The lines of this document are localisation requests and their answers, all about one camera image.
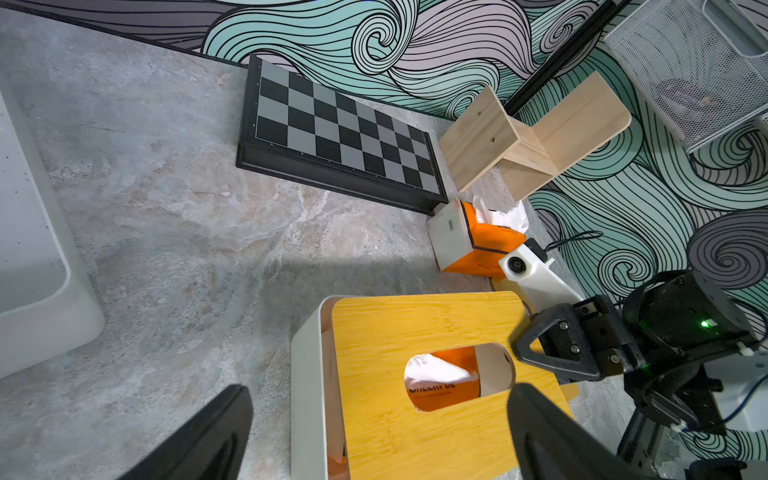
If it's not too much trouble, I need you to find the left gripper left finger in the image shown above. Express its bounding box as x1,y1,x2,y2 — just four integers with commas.
122,384,253,479

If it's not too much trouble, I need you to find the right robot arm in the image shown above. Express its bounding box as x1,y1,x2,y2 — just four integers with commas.
510,270,767,479

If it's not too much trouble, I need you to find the yellow bamboo lid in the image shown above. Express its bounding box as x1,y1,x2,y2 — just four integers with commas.
491,278,580,402
331,290,576,480

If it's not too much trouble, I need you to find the orange tissue pack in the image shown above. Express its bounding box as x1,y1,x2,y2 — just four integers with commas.
427,199,527,279
404,346,480,412

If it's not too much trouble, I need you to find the clear plastic wall bin large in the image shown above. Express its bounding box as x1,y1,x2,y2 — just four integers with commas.
604,0,767,153

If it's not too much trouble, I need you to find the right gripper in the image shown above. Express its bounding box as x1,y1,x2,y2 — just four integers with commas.
511,295,645,383

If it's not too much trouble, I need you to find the white tissue box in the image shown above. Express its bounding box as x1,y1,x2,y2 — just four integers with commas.
290,296,350,479
1,89,105,377

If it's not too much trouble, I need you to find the black chessboard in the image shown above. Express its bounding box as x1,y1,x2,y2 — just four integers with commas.
236,56,448,214

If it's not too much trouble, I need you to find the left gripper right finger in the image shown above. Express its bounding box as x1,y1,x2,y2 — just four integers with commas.
507,383,644,480

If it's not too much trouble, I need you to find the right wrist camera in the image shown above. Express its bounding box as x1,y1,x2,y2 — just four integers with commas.
499,238,585,313

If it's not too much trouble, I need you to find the small wooden chair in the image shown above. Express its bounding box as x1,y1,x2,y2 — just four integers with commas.
438,72,632,201

